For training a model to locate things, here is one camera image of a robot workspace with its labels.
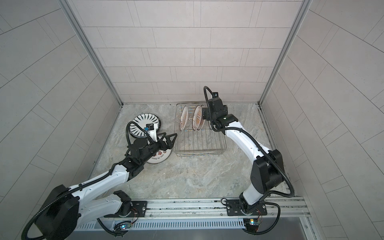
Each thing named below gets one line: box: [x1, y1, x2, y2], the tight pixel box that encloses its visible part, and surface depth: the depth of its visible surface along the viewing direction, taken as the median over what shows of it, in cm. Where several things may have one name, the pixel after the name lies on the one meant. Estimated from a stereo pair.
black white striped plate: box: [129, 113, 161, 137], surface depth 104 cm
